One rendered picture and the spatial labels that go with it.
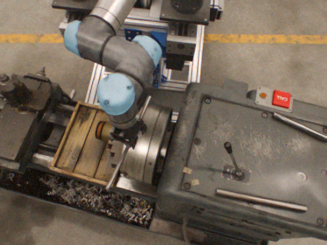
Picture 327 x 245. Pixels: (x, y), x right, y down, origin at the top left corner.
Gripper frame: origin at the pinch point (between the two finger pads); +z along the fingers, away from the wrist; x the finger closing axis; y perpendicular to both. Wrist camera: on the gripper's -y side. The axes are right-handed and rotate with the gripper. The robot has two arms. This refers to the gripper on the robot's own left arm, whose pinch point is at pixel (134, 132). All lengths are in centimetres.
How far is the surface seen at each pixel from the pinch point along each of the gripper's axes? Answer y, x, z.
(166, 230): 27, 21, 74
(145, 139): -0.8, 3.0, 6.8
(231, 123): -15.7, 29.0, 5.6
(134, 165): 8.5, 2.1, 12.1
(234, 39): -155, 24, 144
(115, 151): 5.2, -7.8, 18.2
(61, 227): 52, -49, 126
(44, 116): -3, -51, 39
